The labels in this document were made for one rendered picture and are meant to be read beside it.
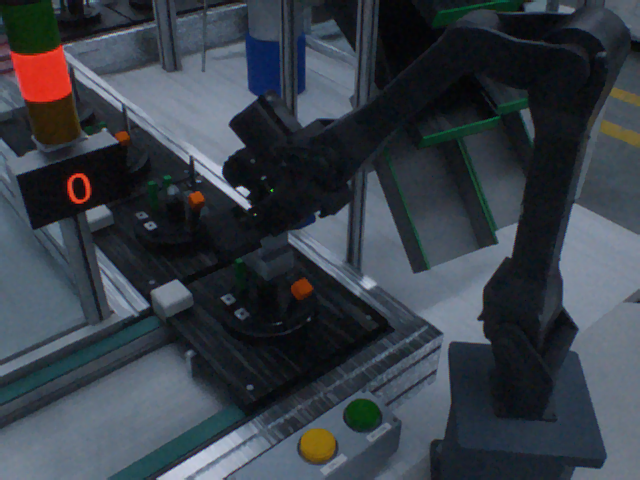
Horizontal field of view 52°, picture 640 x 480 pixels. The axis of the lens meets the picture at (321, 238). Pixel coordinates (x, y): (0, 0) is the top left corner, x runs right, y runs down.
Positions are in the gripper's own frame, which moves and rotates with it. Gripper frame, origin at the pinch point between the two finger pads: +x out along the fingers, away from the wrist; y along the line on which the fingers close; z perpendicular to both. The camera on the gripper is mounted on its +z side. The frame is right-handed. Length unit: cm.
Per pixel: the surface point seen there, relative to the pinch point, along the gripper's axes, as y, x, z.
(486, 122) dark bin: -30.2, -13.9, -1.9
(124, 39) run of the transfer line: -36, 88, 78
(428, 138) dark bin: -20.7, -12.8, -0.6
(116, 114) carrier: -11, 55, 44
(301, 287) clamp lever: 0.4, -2.5, -9.5
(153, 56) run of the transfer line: -43, 93, 73
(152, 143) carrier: -11, 45, 31
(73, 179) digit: 19.2, -2.4, 13.2
